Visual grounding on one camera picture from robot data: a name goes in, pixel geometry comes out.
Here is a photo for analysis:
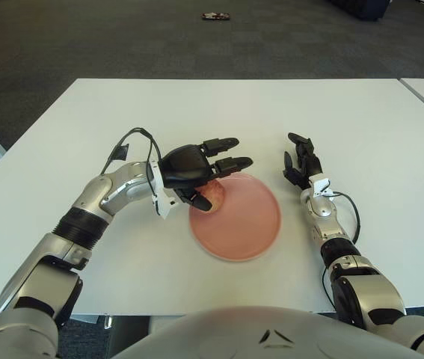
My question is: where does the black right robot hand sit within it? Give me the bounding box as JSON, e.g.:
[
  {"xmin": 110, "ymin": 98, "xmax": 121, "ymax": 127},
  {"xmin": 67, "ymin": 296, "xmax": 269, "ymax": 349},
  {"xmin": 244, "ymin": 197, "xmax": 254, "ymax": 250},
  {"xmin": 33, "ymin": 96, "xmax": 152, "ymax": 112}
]
[{"xmin": 282, "ymin": 132, "xmax": 333, "ymax": 197}]

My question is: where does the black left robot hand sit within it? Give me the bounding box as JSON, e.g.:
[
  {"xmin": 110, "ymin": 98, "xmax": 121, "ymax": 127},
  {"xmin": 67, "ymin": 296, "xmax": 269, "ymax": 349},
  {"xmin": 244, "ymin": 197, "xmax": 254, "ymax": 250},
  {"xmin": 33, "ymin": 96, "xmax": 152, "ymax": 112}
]
[{"xmin": 147, "ymin": 136, "xmax": 254, "ymax": 221}]

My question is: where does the red yellow apple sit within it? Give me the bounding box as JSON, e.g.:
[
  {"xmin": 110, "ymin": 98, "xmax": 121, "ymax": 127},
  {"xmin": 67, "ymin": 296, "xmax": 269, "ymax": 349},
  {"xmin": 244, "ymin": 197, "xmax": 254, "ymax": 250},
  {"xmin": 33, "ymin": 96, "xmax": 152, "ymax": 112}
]
[{"xmin": 200, "ymin": 179, "xmax": 226, "ymax": 213}]

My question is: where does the pink round plate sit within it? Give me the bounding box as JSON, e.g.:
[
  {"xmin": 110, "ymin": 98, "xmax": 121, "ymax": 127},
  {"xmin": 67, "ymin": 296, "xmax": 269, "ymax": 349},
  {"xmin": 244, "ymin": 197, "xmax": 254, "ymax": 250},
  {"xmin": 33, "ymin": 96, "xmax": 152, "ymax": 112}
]
[{"xmin": 188, "ymin": 172, "xmax": 283, "ymax": 263}]

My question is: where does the dark blue bulky object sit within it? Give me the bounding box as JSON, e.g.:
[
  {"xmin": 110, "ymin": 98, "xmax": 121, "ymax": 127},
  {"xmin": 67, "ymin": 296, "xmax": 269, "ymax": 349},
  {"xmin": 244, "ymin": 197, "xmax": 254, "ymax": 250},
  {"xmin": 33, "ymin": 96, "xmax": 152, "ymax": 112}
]
[{"xmin": 327, "ymin": 0, "xmax": 390, "ymax": 22}]

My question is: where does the grey robot torso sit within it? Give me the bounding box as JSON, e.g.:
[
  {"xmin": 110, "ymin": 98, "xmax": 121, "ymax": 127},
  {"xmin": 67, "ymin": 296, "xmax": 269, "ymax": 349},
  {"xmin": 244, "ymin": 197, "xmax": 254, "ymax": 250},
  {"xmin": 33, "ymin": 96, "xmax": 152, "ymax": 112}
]
[{"xmin": 112, "ymin": 305, "xmax": 422, "ymax": 359}]

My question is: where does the dark table leg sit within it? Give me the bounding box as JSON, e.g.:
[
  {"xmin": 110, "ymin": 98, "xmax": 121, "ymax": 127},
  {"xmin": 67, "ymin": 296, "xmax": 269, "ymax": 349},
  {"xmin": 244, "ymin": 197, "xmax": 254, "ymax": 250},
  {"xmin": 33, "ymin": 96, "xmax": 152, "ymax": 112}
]
[{"xmin": 106, "ymin": 315, "xmax": 151, "ymax": 352}]

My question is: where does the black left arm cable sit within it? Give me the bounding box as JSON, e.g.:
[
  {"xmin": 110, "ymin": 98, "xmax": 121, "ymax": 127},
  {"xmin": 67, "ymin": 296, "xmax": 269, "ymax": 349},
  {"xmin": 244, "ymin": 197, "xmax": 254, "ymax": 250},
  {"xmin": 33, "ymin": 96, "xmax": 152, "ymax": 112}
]
[{"xmin": 99, "ymin": 127, "xmax": 162, "ymax": 210}]

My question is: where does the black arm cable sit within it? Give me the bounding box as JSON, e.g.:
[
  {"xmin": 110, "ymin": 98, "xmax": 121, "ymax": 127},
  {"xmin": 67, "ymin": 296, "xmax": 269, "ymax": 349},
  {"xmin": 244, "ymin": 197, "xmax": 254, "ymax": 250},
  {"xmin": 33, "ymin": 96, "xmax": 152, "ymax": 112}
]
[
  {"xmin": 99, "ymin": 127, "xmax": 162, "ymax": 210},
  {"xmin": 331, "ymin": 191, "xmax": 361, "ymax": 244}
]

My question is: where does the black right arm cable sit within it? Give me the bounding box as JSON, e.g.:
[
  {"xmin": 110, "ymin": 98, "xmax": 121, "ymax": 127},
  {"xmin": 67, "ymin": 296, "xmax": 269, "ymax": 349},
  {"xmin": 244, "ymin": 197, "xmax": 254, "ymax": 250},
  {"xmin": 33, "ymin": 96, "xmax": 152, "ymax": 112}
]
[{"xmin": 331, "ymin": 191, "xmax": 361, "ymax": 244}]

